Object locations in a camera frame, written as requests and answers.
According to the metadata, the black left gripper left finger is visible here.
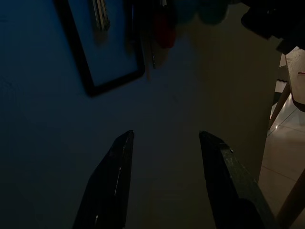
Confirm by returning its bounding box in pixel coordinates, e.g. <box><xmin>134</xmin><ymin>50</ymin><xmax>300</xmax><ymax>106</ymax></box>
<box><xmin>72</xmin><ymin>130</ymin><xmax>135</xmax><ymax>229</ymax></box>

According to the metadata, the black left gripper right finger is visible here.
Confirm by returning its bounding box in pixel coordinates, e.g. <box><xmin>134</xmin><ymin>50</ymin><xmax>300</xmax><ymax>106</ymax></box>
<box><xmin>199</xmin><ymin>130</ymin><xmax>279</xmax><ymax>229</ymax></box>

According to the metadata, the wooden chair leg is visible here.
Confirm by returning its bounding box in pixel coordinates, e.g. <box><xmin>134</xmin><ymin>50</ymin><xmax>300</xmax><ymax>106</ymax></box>
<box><xmin>274</xmin><ymin>167</ymin><xmax>305</xmax><ymax>229</ymax></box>
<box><xmin>268</xmin><ymin>80</ymin><xmax>292</xmax><ymax>131</ymax></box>

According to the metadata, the light wooden chair seat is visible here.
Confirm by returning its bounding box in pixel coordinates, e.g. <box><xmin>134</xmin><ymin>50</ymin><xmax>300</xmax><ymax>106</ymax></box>
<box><xmin>278</xmin><ymin>46</ymin><xmax>305</xmax><ymax>104</ymax></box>

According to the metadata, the red key fob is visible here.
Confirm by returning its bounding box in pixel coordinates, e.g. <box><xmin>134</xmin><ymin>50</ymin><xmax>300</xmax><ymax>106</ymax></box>
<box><xmin>153</xmin><ymin>11</ymin><xmax>177</xmax><ymax>49</ymax></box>

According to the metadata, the silver key bunch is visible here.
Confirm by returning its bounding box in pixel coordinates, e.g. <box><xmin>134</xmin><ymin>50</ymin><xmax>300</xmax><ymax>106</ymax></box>
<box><xmin>91</xmin><ymin>0</ymin><xmax>112</xmax><ymax>32</ymax></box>

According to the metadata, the black bag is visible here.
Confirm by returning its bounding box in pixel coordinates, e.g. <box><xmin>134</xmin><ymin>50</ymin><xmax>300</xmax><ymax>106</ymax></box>
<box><xmin>240</xmin><ymin>0</ymin><xmax>305</xmax><ymax>56</ymax></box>

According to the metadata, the black rectangular frame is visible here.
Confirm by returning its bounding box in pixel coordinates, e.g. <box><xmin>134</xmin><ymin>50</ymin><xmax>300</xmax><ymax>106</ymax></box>
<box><xmin>53</xmin><ymin>0</ymin><xmax>146</xmax><ymax>98</ymax></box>

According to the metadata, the teal pompom keychain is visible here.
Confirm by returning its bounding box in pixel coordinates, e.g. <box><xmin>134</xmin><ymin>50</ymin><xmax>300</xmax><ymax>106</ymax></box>
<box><xmin>198</xmin><ymin>0</ymin><xmax>227</xmax><ymax>26</ymax></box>

